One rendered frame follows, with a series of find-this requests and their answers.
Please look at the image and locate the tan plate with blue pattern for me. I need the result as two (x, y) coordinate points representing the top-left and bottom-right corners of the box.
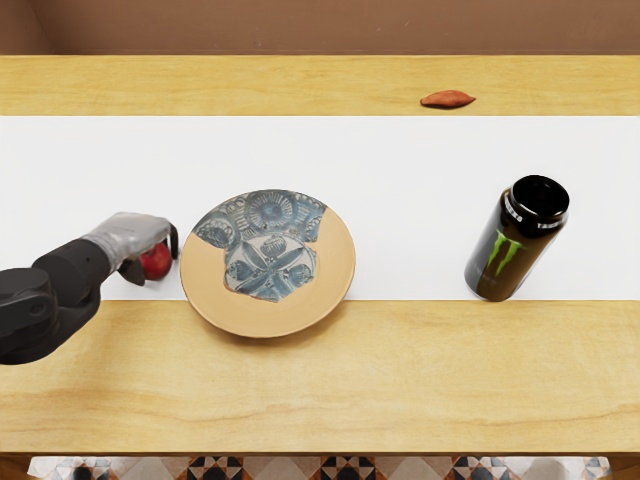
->
(180, 188), (357, 339)

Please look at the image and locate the orange sweet potato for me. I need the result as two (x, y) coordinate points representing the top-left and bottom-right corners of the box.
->
(419, 89), (477, 109)

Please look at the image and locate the black drink can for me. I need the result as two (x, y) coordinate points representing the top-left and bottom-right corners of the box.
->
(463, 174), (571, 304)

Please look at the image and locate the red apple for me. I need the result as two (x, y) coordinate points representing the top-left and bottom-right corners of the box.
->
(139, 242), (173, 282)

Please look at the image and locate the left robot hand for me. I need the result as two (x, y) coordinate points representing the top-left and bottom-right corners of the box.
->
(81, 212), (180, 287)

